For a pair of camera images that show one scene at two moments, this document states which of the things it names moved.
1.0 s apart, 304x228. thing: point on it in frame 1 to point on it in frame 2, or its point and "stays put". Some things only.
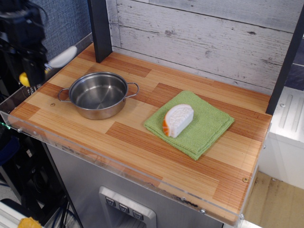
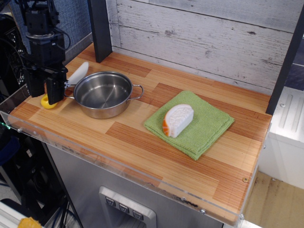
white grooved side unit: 282,157 stays put
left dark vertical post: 99,23 stays put
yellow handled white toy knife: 60,60 to 71,80
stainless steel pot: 99,95 stays put
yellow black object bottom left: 29,223 stays put
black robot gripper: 22,39 to 47,61
